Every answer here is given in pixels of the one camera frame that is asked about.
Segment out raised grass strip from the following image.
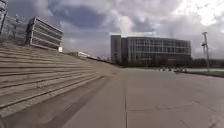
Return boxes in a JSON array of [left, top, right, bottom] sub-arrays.
[[183, 68, 224, 79]]

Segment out large glass-fronted building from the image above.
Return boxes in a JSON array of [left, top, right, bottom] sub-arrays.
[[110, 34, 193, 67]]

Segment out low white building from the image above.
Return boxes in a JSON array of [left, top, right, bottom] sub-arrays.
[[63, 51, 92, 60]]

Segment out grey concrete slab plaza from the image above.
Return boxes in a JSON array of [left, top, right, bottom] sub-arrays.
[[0, 67, 224, 128]]

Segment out wide concrete stairs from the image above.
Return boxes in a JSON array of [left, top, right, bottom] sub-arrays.
[[0, 43, 119, 118]]

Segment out striped building with horizontal bands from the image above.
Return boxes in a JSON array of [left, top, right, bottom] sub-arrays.
[[25, 16, 64, 52]]

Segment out tall glass building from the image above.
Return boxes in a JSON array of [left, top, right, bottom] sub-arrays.
[[0, 0, 30, 46]]

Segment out lamp pole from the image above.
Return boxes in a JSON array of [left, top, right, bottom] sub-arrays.
[[200, 31, 212, 73]]

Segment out distant row of trees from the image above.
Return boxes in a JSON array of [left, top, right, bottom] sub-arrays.
[[191, 58, 224, 69]]

